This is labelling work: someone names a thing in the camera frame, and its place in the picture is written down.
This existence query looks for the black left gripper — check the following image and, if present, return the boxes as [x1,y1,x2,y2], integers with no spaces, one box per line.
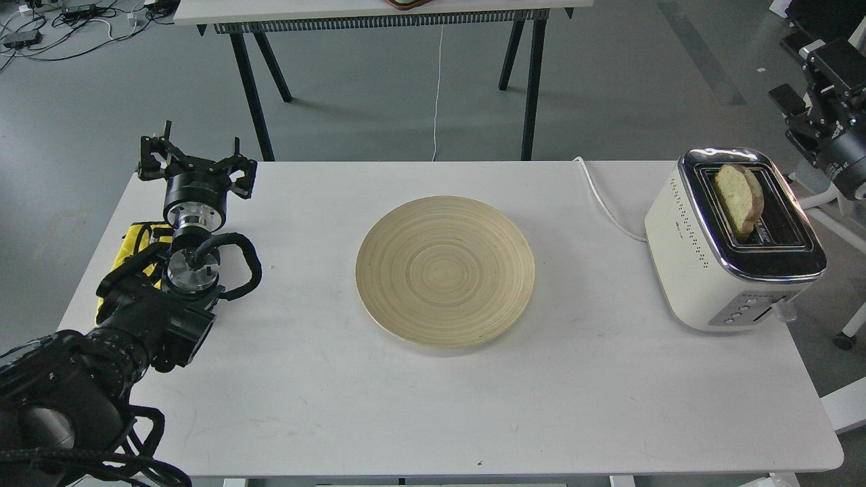
[139,120,258,210]

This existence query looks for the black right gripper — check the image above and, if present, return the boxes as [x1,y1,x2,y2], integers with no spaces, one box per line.
[768,32,865,201]

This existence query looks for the slice of bread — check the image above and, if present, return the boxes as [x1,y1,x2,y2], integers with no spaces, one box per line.
[714,164,765,244]

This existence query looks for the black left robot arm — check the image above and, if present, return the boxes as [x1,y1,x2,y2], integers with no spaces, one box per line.
[1,122,263,486]

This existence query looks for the white chrome toaster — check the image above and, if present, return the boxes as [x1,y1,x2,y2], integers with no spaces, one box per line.
[644,148,827,333]

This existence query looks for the background white table black legs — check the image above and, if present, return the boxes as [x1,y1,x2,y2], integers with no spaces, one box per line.
[173,1,593,161]

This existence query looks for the round wooden plate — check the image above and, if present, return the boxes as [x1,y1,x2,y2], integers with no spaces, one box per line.
[355,196,536,349]

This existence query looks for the brown object on background table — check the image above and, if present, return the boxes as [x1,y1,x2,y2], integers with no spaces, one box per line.
[386,0,430,10]

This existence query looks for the floor cables and power strips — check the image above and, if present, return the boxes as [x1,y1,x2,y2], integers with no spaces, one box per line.
[0,0,181,71]

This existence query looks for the white toaster power cord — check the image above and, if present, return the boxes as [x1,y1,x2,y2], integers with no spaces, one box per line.
[573,156,651,243]

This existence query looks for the thin white hanging cable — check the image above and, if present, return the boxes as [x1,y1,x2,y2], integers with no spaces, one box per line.
[432,24,445,162]

